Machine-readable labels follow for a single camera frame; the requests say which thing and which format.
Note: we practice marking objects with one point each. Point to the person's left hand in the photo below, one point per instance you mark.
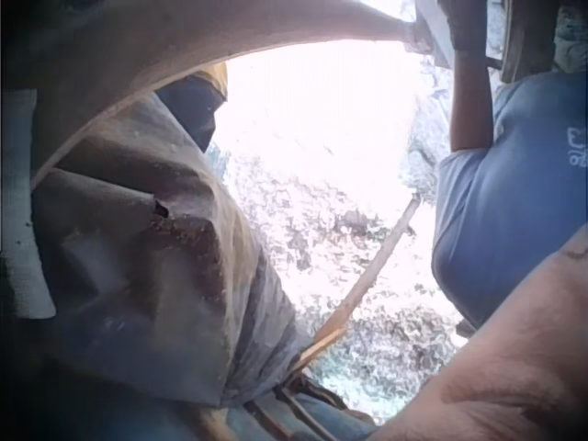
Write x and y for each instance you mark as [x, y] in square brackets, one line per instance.
[464, 25]

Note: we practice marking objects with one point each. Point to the person's left fingers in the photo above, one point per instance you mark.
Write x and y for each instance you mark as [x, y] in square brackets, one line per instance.
[459, 11]

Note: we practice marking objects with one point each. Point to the grey metal trowel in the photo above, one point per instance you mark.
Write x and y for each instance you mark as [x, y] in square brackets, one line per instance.
[429, 32]

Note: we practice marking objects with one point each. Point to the dark blue and yellow container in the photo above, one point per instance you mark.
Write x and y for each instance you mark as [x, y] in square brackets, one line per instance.
[197, 108]

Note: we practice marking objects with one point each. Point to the long wooden stick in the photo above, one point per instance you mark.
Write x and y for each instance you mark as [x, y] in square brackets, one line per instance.
[367, 275]

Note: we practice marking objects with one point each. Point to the crumpled grey tarp sack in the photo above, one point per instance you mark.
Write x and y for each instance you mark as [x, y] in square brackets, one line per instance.
[151, 248]

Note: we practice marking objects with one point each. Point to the wooden slats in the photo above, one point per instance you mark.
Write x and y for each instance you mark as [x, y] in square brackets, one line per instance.
[294, 413]

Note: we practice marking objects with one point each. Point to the pale grey flat board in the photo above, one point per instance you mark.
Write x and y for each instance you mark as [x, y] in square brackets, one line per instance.
[23, 206]

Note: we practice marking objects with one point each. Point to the dark wooden post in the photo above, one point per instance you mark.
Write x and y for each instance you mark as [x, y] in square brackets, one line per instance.
[523, 37]

